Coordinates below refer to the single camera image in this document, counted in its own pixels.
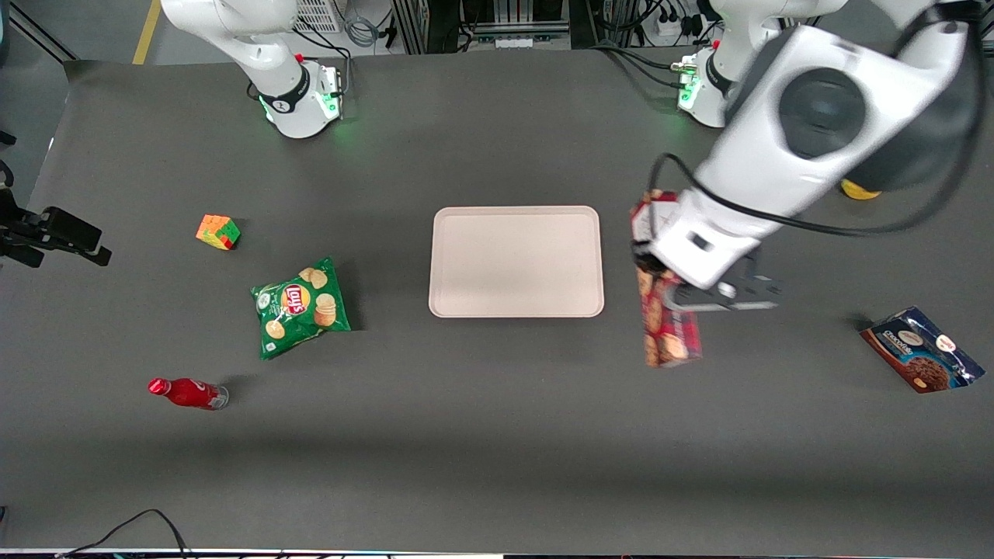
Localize red plaid cookie box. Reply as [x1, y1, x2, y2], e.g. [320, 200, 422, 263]
[630, 189, 704, 368]

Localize white rectangular tray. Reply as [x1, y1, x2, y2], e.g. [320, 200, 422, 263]
[429, 206, 605, 319]

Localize blue chocolate cookie box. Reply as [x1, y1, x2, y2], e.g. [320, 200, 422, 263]
[860, 306, 986, 394]

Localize white vented box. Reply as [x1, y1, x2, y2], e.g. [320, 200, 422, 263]
[295, 0, 344, 33]

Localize white power strip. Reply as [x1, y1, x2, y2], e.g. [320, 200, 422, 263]
[655, 14, 701, 44]

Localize dark equipment rack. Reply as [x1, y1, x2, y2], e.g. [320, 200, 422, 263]
[392, 0, 574, 55]

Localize green chips bag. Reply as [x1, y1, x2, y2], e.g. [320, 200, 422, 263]
[250, 257, 352, 360]

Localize colourful puzzle cube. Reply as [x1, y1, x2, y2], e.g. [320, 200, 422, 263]
[196, 214, 242, 251]

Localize red cola bottle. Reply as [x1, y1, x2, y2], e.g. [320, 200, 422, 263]
[148, 377, 230, 411]

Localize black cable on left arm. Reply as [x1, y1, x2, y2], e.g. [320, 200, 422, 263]
[648, 4, 991, 236]

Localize black cables at left arm base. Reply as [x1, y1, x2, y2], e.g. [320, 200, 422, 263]
[590, 43, 688, 90]

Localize coiled grey cable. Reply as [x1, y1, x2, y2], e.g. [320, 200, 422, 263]
[344, 14, 380, 49]

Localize black cable at right arm base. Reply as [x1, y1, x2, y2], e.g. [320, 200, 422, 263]
[295, 22, 354, 82]

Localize thin black table-edge cable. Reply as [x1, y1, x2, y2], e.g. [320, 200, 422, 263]
[58, 509, 191, 559]

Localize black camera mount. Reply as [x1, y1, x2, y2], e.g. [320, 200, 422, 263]
[0, 159, 112, 269]

